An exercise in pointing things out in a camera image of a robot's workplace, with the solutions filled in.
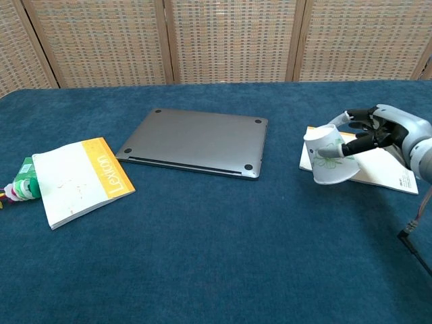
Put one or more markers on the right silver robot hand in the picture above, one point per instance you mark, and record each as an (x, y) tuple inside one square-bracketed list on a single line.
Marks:
[(395, 128)]

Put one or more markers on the green printed card package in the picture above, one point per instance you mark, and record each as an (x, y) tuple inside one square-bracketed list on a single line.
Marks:
[(25, 168)]

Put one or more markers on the blue carpet table cover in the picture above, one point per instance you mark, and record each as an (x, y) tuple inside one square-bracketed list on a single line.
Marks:
[(202, 253)]

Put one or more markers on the white notepad with barcode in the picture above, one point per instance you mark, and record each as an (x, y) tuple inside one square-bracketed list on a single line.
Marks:
[(381, 168)]

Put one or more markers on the woven bamboo folding screen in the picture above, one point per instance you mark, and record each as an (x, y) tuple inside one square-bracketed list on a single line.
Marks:
[(233, 40)]

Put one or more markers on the grey closed laptop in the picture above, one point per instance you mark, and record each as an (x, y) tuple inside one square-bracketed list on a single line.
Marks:
[(195, 141)]

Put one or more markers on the colourful feather shuttlecock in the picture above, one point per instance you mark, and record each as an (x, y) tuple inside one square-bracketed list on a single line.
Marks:
[(21, 191)]

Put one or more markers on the white printed paper cup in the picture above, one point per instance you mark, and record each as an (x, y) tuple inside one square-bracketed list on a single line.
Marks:
[(334, 173)]

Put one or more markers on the notebook with orange Lexicon spine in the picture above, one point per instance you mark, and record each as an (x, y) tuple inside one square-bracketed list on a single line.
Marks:
[(71, 182)]

